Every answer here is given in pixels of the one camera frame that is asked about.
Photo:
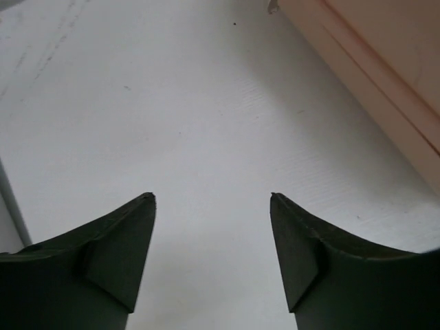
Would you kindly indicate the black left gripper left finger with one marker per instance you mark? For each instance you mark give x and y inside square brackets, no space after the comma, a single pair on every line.
[87,278]

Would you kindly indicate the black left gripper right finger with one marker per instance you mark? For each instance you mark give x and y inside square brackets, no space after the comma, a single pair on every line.
[336,280]

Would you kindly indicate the pink hard-shell suitcase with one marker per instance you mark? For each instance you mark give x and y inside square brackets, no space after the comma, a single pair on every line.
[387,54]

